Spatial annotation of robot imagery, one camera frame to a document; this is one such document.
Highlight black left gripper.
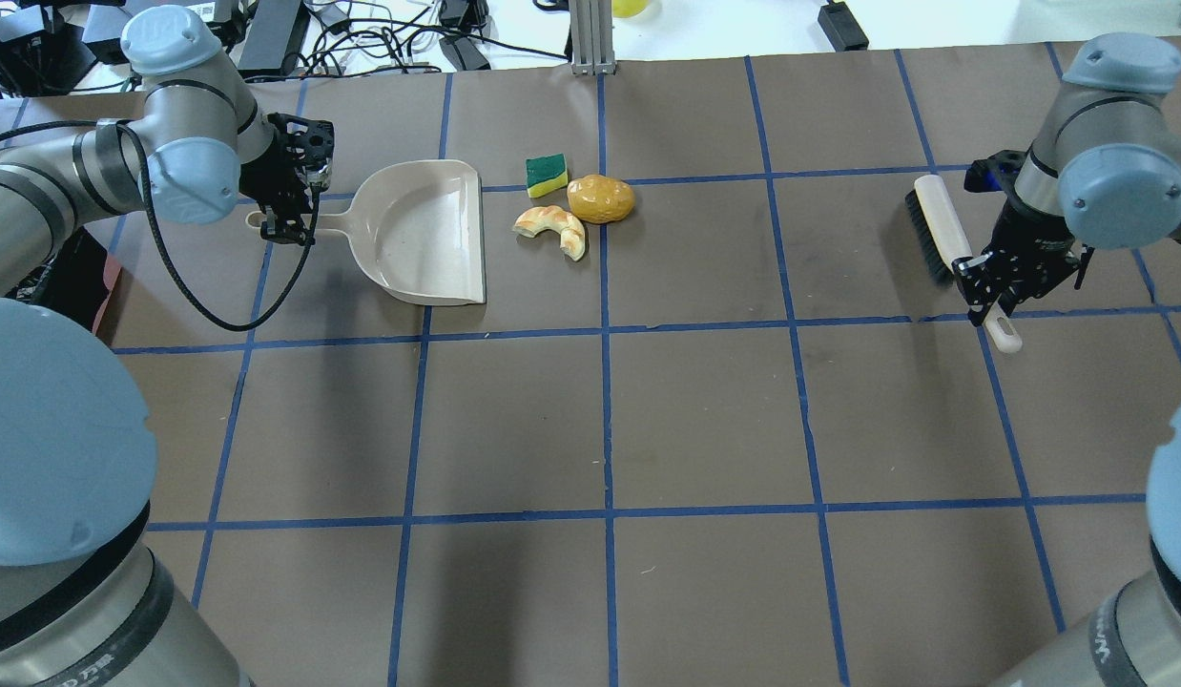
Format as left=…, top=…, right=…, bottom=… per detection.
left=257, top=113, right=335, bottom=247

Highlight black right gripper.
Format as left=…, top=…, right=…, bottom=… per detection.
left=953, top=196, right=1095, bottom=329

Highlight beige hand brush black bristles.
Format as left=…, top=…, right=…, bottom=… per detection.
left=905, top=174, right=1023, bottom=355

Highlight beige plastic dustpan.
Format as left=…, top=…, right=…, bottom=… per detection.
left=244, top=159, right=487, bottom=306

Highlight green yellow sponge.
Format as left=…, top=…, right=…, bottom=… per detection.
left=526, top=153, right=570, bottom=199

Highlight toy croissant bread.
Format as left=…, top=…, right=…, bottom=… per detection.
left=511, top=205, right=587, bottom=261

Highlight yellow toy potato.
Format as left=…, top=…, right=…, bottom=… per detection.
left=566, top=175, right=637, bottom=223

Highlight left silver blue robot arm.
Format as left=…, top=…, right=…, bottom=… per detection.
left=0, top=5, right=334, bottom=686

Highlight black power adapter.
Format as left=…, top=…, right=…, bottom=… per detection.
left=817, top=1, right=870, bottom=52

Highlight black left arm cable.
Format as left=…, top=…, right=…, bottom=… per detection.
left=0, top=119, right=321, bottom=333

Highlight aluminium frame post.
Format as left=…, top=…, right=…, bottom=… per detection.
left=569, top=0, right=616, bottom=76

